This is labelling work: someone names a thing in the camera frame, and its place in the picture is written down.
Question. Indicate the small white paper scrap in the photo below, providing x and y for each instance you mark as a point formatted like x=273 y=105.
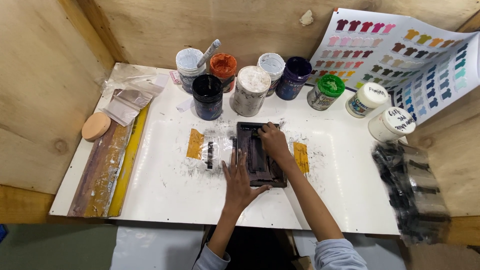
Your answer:
x=185 y=105

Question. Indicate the stack of printed clear pouches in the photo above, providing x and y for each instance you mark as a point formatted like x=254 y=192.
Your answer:
x=412 y=191

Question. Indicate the small dark screen printing frame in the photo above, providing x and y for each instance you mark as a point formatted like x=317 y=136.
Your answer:
x=258 y=165

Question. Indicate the ink jar with green lid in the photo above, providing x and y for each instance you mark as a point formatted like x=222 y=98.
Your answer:
x=327 y=92

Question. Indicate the yellow tape strip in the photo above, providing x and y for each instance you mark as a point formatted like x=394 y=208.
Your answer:
x=301 y=157
x=195 y=144

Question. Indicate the flat silvery plastic pouch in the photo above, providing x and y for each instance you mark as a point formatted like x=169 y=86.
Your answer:
x=127 y=105

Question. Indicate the open jar of black ink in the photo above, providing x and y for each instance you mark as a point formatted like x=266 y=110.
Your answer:
x=207 y=97

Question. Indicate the clear plastic pouch black print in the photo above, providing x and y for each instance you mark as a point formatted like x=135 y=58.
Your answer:
x=215 y=150

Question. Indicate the labelled jar with white lid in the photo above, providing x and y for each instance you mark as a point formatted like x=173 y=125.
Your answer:
x=365 y=100

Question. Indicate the white jar with handwritten lid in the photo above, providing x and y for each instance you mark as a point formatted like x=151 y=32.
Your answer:
x=392 y=123

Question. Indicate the open white-coated ink jar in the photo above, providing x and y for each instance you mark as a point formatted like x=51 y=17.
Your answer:
x=272 y=71

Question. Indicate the white-smeared stirring stick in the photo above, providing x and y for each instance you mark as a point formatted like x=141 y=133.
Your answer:
x=209 y=52

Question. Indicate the grey sweatshirt sleeves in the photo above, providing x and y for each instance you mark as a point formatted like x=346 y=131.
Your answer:
x=337 y=257

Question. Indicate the t-shirt colour chart poster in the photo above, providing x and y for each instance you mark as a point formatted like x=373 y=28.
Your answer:
x=393 y=56

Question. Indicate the person's right fingers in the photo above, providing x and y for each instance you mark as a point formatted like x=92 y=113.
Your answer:
x=268 y=130

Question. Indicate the small ink-stained squeegee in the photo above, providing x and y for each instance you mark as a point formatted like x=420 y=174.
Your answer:
x=256 y=132

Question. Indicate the smeared jar with white lid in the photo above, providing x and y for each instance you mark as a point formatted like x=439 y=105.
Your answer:
x=250 y=92

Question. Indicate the small red-printed paper label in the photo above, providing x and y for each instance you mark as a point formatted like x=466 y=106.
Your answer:
x=175 y=77

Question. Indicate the open jar of white ink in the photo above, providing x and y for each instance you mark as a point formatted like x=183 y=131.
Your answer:
x=188 y=67

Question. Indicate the open jar of orange ink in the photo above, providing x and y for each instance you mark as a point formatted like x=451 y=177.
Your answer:
x=223 y=69

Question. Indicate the person's right hand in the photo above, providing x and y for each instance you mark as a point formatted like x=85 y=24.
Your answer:
x=276 y=144

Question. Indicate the person's left hand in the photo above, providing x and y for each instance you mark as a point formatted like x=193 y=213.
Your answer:
x=237 y=189

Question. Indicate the open dark blue ink jar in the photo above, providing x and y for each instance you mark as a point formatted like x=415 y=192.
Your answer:
x=294 y=80

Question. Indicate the crumpled clear plastic bag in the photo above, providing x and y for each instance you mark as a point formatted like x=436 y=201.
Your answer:
x=129 y=77

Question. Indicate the large wooden squeegee yellow blade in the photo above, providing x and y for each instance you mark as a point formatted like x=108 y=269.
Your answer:
x=108 y=168

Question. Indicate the round tan sponge pad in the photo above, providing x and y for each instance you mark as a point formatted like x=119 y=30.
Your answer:
x=96 y=126

